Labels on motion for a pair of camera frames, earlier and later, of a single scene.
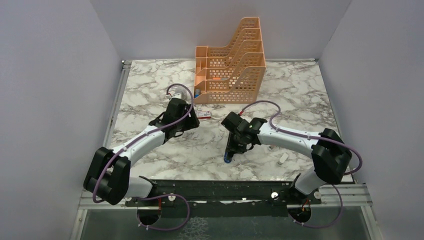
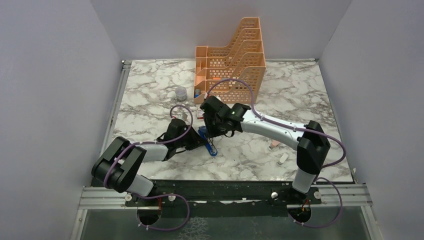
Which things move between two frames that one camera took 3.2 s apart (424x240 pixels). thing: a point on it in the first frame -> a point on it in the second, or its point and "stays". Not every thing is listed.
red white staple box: (204, 114) stays
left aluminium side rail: (126, 65) stays
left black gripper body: (190, 122) -> (189, 141)
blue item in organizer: (197, 93) stays
